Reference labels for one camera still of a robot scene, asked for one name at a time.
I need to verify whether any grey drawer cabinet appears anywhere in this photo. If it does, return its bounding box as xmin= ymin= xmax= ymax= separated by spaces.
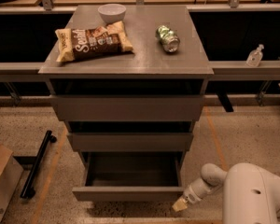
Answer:
xmin=37 ymin=5 xmax=215 ymax=166

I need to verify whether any grey middle drawer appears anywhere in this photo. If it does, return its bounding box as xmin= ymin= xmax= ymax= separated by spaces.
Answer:
xmin=68 ymin=121 xmax=193 ymax=152

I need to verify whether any white bowl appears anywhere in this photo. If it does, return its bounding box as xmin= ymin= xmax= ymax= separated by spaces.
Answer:
xmin=98 ymin=4 xmax=126 ymax=23

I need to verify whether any green soda can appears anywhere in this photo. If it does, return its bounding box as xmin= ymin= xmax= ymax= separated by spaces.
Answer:
xmin=156 ymin=25 xmax=180 ymax=53

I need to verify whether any grey top drawer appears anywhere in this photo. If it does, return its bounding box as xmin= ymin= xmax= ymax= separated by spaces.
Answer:
xmin=51 ymin=79 xmax=203 ymax=122

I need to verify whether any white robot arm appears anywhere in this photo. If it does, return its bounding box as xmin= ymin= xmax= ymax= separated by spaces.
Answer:
xmin=173 ymin=163 xmax=280 ymax=224

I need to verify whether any grey bottom drawer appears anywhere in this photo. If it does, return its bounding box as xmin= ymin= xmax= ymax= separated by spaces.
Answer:
xmin=72 ymin=152 xmax=183 ymax=202

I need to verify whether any brown chip bag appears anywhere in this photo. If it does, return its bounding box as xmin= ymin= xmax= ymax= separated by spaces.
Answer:
xmin=55 ymin=21 xmax=133 ymax=63

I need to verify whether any clear sanitizer bottle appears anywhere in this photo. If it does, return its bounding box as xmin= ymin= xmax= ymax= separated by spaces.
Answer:
xmin=246 ymin=44 xmax=264 ymax=67

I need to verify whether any black metal bar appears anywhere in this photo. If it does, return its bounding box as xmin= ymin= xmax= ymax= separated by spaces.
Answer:
xmin=20 ymin=130 xmax=57 ymax=199

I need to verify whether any grey drawer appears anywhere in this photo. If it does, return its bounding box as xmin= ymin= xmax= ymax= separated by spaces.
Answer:
xmin=72 ymin=152 xmax=183 ymax=202
xmin=68 ymin=121 xmax=193 ymax=152
xmin=51 ymin=79 xmax=203 ymax=122

